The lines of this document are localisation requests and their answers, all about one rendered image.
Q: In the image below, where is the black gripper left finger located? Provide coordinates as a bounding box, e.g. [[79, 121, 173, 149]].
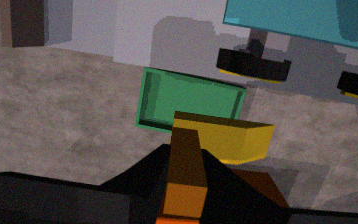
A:
[[0, 144, 171, 224]]

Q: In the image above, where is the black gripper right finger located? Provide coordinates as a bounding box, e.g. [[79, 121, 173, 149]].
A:
[[198, 149, 358, 224]]

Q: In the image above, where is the green tray rim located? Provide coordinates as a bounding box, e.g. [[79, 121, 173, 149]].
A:
[[134, 66, 247, 134]]

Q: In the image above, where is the green tray floor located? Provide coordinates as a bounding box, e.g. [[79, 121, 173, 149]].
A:
[[141, 72, 239, 126]]

